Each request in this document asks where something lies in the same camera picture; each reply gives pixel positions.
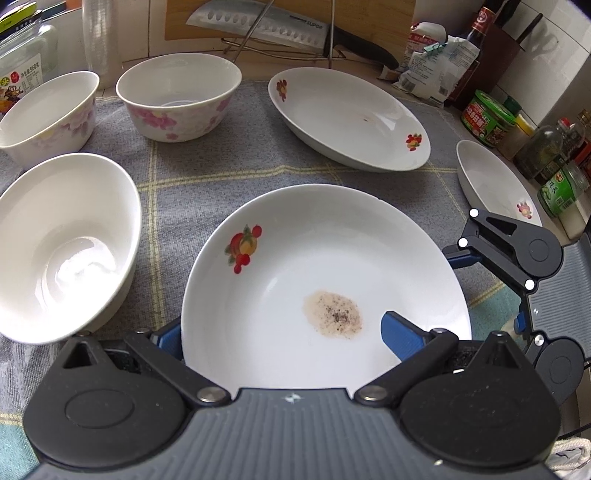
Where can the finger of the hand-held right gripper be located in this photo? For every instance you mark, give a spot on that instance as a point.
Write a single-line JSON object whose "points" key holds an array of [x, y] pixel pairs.
{"points": [[457, 261], [521, 321]]}

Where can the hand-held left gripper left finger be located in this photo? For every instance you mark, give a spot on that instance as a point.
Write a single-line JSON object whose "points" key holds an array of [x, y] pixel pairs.
{"points": [[170, 340]]}

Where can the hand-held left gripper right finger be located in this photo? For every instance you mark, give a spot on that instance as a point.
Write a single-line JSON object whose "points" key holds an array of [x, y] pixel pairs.
{"points": [[399, 334]]}

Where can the white flower print plate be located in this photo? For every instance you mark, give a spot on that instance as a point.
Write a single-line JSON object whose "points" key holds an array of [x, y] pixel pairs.
{"points": [[489, 180]]}

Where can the white fruit print plate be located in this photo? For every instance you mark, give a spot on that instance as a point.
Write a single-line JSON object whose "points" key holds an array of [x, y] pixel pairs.
{"points": [[323, 258], [341, 115]]}

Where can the white pink floral bowl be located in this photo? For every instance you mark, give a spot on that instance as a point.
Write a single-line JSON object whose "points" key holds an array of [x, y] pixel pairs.
{"points": [[175, 83], [69, 230]]}

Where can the white pale floral bowl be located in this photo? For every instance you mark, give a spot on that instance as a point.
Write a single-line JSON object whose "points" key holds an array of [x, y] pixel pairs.
{"points": [[46, 110]]}

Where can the green label glass jar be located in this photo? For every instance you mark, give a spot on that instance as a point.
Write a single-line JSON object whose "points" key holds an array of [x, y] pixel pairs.
{"points": [[561, 194]]}

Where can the yellow lid jar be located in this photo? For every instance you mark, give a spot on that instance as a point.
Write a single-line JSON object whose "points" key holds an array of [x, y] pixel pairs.
{"points": [[519, 138]]}

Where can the glass pickle bottle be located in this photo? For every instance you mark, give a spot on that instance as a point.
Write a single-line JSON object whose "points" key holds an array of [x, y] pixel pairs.
{"points": [[540, 147]]}

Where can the green lidded jar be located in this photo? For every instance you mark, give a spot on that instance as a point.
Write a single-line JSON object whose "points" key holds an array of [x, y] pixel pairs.
{"points": [[489, 120]]}

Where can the white jacket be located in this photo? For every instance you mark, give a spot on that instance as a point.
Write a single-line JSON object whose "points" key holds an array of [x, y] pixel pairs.
{"points": [[575, 464]]}

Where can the green cap jar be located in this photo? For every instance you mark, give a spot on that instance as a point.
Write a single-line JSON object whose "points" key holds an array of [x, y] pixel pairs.
{"points": [[512, 104]]}

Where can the grey checked towel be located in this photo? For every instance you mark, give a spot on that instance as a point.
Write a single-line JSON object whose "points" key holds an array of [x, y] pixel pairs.
{"points": [[194, 175]]}

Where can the white printed plastic bag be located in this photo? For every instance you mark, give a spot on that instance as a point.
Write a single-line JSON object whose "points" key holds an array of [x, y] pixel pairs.
{"points": [[438, 69]]}

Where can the red and white packet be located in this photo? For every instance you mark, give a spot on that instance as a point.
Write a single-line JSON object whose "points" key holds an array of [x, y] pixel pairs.
{"points": [[422, 44]]}

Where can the dark soy sauce bottle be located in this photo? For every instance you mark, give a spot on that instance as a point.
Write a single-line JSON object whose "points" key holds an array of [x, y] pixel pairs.
{"points": [[480, 27]]}

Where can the wooden cutting board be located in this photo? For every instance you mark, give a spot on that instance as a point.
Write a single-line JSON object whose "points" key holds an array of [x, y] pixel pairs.
{"points": [[369, 14]]}

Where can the stack of clear plastic cups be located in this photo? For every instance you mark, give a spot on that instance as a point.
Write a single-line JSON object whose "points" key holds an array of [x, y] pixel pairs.
{"points": [[101, 37]]}

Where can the glass jar with label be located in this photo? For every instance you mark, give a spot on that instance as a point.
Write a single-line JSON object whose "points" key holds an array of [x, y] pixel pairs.
{"points": [[23, 60]]}

